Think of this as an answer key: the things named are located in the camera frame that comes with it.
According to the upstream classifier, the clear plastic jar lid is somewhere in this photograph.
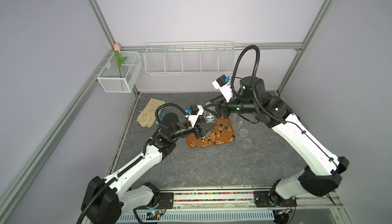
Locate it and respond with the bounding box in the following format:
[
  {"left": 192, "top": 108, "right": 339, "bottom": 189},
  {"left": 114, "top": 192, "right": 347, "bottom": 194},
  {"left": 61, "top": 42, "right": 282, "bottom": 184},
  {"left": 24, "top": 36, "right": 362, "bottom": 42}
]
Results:
[{"left": 239, "top": 129, "right": 249, "bottom": 138}]

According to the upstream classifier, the clear jar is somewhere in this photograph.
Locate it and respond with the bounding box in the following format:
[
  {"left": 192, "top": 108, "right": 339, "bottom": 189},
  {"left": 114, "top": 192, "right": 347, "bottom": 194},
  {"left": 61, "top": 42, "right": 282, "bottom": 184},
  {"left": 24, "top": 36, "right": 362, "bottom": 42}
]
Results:
[
  {"left": 241, "top": 139, "right": 253, "bottom": 149},
  {"left": 201, "top": 111, "right": 216, "bottom": 124}
]

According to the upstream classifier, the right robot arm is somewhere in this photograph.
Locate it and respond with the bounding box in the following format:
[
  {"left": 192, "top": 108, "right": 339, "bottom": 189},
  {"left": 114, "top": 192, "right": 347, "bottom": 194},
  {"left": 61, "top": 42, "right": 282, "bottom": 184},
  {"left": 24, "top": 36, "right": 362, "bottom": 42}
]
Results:
[{"left": 204, "top": 45, "right": 349, "bottom": 207}]

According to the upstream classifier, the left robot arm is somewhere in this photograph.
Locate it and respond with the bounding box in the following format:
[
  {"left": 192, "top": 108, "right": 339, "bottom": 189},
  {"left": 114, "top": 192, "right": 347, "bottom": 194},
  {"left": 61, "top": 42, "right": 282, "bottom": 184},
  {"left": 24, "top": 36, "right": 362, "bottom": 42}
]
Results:
[{"left": 77, "top": 103, "right": 216, "bottom": 224}]

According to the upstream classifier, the orange wooden tray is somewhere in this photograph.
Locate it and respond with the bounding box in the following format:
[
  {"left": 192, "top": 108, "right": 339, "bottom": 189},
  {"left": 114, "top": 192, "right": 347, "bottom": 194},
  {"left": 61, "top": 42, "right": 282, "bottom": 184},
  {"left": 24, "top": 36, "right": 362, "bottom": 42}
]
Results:
[{"left": 187, "top": 118, "right": 236, "bottom": 149}]

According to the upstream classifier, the beige work glove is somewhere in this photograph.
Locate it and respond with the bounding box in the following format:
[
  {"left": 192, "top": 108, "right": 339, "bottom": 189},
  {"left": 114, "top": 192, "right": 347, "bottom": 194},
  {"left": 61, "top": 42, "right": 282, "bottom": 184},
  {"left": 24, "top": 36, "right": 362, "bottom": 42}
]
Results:
[{"left": 137, "top": 98, "right": 165, "bottom": 128}]

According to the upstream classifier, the artificial pink tulip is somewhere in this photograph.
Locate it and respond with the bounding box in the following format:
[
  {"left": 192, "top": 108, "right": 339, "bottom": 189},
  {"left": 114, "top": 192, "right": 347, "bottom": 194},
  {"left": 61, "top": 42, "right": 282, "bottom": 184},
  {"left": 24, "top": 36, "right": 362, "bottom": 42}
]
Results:
[{"left": 114, "top": 43, "right": 128, "bottom": 78}]

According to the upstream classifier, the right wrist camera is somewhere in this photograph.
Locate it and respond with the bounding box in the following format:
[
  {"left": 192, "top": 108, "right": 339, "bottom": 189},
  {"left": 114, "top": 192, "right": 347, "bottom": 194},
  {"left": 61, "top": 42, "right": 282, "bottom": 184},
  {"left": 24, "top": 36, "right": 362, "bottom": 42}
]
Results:
[{"left": 212, "top": 75, "right": 233, "bottom": 102}]

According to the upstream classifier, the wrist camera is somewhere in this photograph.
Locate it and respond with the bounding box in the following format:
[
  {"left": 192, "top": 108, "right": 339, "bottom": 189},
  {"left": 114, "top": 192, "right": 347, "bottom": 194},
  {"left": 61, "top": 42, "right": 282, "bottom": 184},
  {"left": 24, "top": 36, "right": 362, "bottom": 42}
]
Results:
[
  {"left": 186, "top": 105, "right": 204, "bottom": 128},
  {"left": 212, "top": 75, "right": 233, "bottom": 102}
]

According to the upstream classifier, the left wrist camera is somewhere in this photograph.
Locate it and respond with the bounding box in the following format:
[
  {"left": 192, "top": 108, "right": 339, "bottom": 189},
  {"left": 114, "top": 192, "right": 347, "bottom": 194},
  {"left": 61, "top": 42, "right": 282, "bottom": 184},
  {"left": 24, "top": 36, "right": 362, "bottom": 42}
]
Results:
[{"left": 186, "top": 105, "right": 204, "bottom": 128}]

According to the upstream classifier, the white wire wall basket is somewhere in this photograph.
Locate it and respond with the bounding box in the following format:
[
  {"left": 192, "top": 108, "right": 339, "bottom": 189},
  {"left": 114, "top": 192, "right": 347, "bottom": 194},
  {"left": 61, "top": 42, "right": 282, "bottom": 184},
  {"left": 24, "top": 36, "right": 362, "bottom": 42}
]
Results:
[{"left": 144, "top": 41, "right": 236, "bottom": 75}]

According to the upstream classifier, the white mesh wall box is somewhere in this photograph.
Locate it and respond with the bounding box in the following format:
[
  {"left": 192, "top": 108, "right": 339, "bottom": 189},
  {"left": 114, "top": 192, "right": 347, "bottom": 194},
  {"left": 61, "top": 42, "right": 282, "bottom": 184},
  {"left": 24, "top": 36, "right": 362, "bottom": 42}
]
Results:
[{"left": 97, "top": 51, "right": 142, "bottom": 93}]

